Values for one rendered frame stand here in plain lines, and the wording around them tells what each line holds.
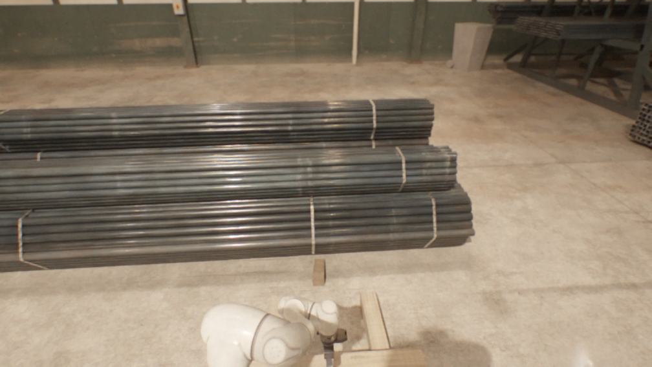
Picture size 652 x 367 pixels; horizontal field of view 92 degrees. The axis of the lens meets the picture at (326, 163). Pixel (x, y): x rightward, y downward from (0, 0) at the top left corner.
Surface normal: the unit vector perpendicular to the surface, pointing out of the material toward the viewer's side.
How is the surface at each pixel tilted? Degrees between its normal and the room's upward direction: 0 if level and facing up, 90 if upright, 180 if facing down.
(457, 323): 0
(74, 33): 90
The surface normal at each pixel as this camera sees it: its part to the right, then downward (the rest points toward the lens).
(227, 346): -0.15, -0.26
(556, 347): 0.00, -0.87
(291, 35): 0.07, 0.48
